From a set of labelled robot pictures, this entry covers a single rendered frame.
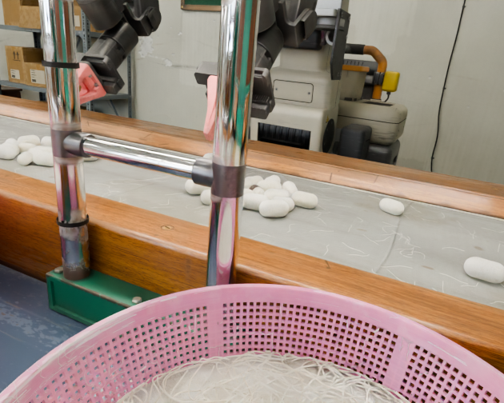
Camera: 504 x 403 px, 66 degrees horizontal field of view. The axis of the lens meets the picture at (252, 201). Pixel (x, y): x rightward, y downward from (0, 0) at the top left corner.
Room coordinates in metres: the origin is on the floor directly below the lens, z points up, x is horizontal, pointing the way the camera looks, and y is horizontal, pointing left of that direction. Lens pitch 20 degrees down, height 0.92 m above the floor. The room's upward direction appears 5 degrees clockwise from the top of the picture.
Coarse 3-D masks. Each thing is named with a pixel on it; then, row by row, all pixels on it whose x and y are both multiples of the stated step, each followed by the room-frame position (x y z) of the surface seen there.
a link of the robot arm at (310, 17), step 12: (264, 0) 0.54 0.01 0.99; (276, 0) 0.59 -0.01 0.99; (264, 12) 0.55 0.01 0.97; (276, 12) 0.61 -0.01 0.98; (312, 12) 0.62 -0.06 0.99; (264, 24) 0.56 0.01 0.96; (288, 24) 0.61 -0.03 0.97; (300, 24) 0.61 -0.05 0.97; (312, 24) 0.63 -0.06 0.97; (288, 36) 0.62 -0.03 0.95; (300, 36) 0.62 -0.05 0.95
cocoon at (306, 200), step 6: (294, 192) 0.48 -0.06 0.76; (300, 192) 0.48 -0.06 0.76; (294, 198) 0.48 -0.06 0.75; (300, 198) 0.47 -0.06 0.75; (306, 198) 0.47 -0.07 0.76; (312, 198) 0.47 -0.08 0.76; (294, 204) 0.48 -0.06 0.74; (300, 204) 0.47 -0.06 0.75; (306, 204) 0.47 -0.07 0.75; (312, 204) 0.47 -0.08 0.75
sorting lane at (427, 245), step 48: (0, 144) 0.65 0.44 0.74; (96, 192) 0.46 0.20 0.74; (144, 192) 0.48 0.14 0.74; (336, 192) 0.56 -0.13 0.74; (288, 240) 0.37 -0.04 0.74; (336, 240) 0.38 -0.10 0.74; (384, 240) 0.40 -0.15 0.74; (432, 240) 0.41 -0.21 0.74; (480, 240) 0.42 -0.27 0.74; (432, 288) 0.30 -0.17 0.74; (480, 288) 0.31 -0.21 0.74
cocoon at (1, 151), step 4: (0, 148) 0.56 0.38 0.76; (4, 148) 0.56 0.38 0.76; (8, 148) 0.56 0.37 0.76; (12, 148) 0.56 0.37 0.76; (0, 152) 0.55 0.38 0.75; (4, 152) 0.55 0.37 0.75; (8, 152) 0.56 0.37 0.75; (12, 152) 0.56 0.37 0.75; (16, 152) 0.57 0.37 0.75; (0, 156) 0.56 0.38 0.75; (4, 156) 0.55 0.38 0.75; (8, 156) 0.55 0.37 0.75; (12, 156) 0.56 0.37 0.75
